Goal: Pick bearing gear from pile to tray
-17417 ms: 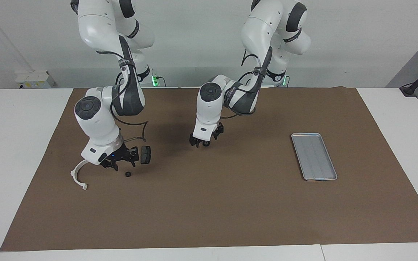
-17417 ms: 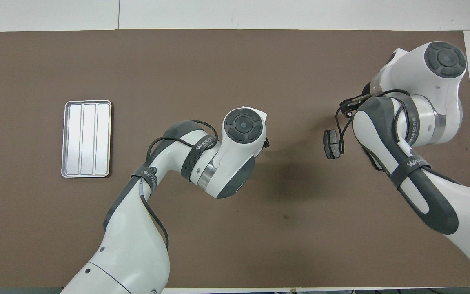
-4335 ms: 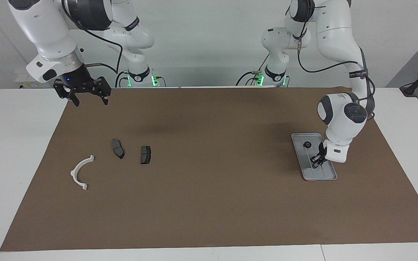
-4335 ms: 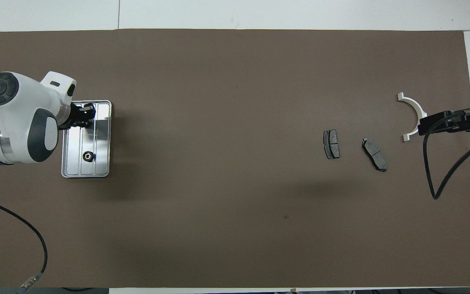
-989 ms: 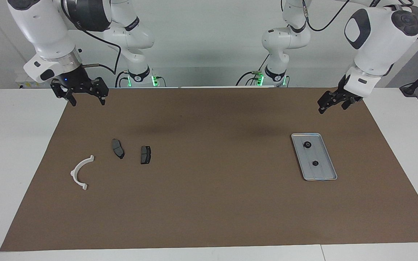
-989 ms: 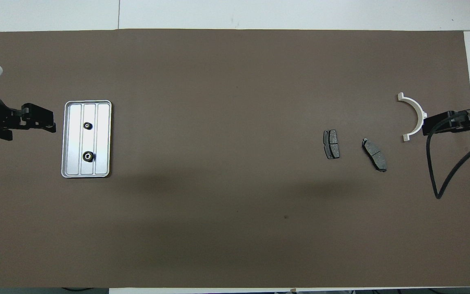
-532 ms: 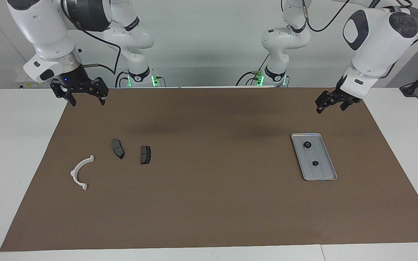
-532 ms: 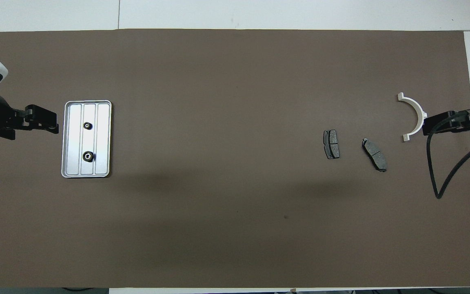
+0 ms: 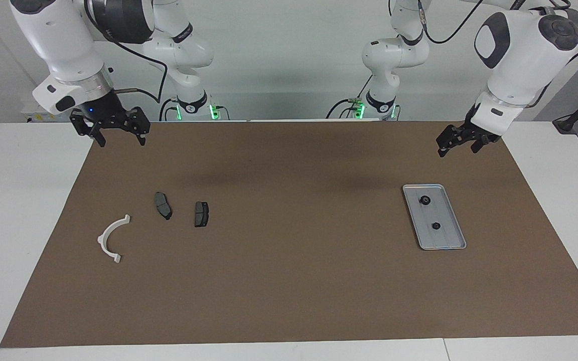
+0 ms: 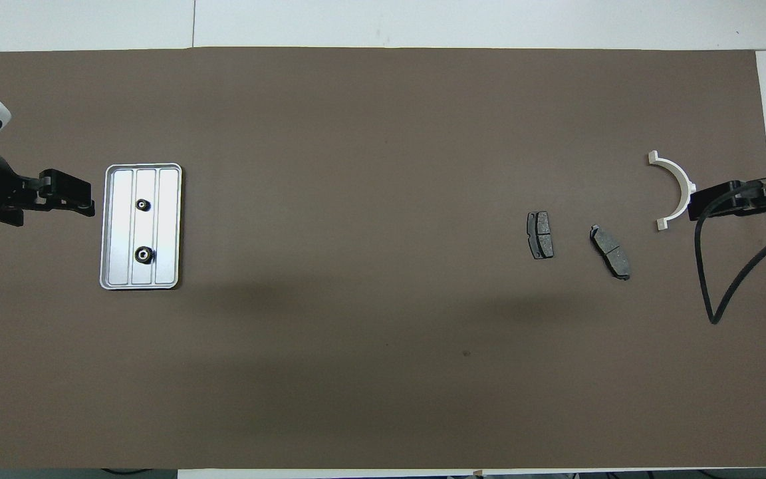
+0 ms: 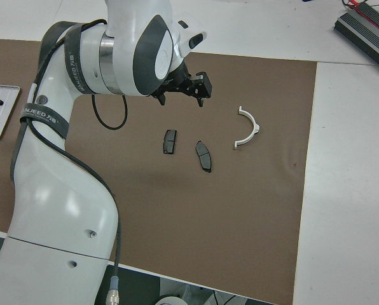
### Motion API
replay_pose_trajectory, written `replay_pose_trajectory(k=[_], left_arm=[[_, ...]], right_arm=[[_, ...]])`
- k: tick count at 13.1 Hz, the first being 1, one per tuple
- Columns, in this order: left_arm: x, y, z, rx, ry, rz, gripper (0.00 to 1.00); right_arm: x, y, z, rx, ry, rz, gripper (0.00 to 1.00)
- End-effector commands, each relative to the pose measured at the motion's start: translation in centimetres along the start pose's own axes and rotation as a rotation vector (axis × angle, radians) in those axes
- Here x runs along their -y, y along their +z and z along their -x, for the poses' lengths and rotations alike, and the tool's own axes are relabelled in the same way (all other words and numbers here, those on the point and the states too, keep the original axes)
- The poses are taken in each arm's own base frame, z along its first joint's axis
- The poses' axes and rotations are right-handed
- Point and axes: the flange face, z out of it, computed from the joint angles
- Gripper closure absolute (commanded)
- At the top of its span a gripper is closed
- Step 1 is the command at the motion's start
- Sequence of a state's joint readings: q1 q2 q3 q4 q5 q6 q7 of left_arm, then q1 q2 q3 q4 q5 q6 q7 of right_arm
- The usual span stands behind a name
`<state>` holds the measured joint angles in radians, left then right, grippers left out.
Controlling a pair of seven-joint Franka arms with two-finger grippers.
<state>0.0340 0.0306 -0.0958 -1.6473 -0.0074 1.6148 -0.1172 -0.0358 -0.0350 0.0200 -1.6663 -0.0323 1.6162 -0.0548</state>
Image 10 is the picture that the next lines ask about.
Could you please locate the silver metal tray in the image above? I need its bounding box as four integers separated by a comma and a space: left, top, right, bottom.
99, 162, 183, 291

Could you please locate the curved dark grey brake pad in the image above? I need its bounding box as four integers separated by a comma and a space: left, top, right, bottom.
589, 225, 632, 281

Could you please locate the rectangular dark grey brake pad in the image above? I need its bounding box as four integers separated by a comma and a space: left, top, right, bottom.
527, 211, 555, 260

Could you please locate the brown table mat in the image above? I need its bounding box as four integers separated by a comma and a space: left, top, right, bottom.
0, 47, 766, 470

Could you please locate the white curved plastic bracket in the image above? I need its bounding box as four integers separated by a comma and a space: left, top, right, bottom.
647, 151, 698, 234

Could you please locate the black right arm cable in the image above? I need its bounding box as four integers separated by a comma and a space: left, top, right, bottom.
693, 182, 766, 326

